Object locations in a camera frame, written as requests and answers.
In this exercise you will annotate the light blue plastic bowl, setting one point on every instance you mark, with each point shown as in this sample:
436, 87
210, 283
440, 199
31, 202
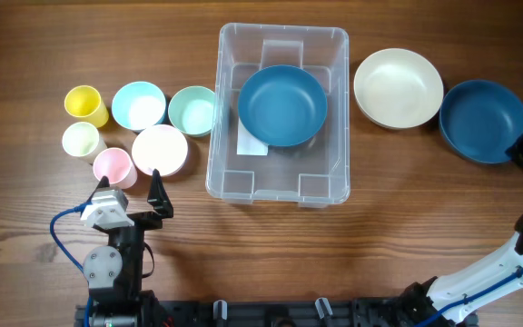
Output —
139, 105

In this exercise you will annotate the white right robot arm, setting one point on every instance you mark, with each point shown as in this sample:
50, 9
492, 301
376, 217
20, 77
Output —
447, 300

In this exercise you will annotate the mint green plastic bowl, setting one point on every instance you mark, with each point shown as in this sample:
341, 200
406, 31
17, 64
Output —
191, 110

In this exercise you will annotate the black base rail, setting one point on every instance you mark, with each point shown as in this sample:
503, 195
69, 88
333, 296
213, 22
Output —
362, 312

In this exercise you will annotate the light pink plastic bowl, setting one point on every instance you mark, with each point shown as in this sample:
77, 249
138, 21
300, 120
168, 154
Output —
161, 147

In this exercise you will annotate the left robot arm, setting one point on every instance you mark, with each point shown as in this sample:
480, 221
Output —
114, 272

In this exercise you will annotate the cream plastic bowl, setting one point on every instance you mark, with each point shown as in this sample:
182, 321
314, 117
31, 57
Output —
398, 88

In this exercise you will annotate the cream plastic cup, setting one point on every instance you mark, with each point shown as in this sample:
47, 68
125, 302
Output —
82, 140

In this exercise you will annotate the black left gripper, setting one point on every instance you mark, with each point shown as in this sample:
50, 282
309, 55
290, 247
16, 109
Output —
157, 197

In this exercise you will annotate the yellow plastic cup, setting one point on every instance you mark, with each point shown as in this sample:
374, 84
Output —
86, 104

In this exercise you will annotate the white label in bin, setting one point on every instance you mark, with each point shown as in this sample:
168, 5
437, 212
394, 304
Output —
248, 144

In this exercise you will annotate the clear plastic storage bin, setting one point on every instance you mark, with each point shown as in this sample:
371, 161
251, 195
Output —
315, 173

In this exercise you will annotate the dark blue bowl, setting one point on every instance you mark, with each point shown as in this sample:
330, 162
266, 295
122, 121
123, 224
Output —
480, 120
282, 106

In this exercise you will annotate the pink plastic cup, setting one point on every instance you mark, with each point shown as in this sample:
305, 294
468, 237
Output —
117, 165

